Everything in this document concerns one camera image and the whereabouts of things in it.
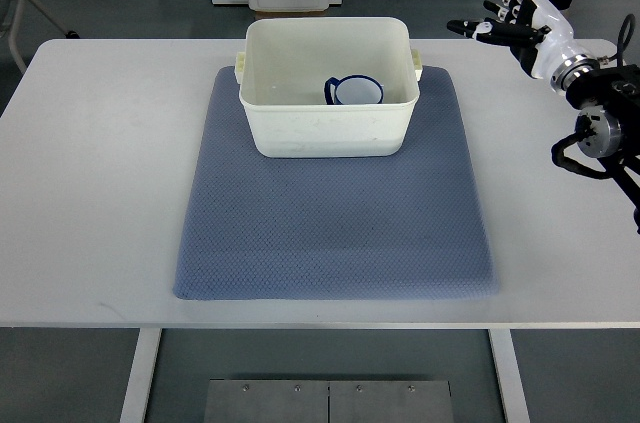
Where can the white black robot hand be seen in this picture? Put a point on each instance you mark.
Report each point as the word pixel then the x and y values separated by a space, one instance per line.
pixel 539 37

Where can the right white table leg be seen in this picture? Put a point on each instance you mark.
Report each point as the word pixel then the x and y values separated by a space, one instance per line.
pixel 508 376

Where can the blue textured mat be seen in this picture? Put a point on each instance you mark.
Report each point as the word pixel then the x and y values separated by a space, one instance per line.
pixel 398 227

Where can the white plastic box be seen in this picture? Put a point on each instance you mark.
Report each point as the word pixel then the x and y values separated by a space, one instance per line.
pixel 282 72

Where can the white table leg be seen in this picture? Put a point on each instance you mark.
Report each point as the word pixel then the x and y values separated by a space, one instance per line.
pixel 508 376
pixel 141 375

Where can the white chair frame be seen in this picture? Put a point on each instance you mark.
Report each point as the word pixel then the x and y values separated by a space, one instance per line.
pixel 12 12

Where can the blue enamel mug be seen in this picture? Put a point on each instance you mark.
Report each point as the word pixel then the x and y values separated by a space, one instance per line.
pixel 353 90

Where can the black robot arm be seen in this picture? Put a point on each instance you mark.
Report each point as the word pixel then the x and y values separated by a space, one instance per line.
pixel 605 141

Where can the left white table leg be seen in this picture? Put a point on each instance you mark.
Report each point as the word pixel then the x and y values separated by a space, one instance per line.
pixel 141 375

